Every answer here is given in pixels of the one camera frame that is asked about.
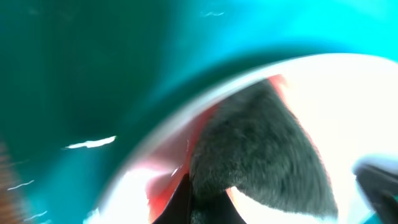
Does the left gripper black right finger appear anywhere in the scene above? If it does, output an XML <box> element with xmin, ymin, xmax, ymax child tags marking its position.
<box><xmin>198</xmin><ymin>191</ymin><xmax>246</xmax><ymax>224</ymax></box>

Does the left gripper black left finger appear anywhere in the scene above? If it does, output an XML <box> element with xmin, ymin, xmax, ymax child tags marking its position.
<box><xmin>152</xmin><ymin>174</ymin><xmax>193</xmax><ymax>224</ymax></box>

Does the teal plastic tray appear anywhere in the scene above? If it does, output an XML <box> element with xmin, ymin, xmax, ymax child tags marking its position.
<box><xmin>1</xmin><ymin>0</ymin><xmax>397</xmax><ymax>223</ymax></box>

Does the green and orange sponge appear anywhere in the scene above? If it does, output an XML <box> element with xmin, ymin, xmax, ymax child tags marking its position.
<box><xmin>149</xmin><ymin>79</ymin><xmax>338</xmax><ymax>223</ymax></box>

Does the light blue plate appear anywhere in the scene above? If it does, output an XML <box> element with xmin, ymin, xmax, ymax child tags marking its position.
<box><xmin>86</xmin><ymin>54</ymin><xmax>397</xmax><ymax>223</ymax></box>

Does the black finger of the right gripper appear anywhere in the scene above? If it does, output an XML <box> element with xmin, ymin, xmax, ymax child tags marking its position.
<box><xmin>354</xmin><ymin>164</ymin><xmax>397</xmax><ymax>224</ymax></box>

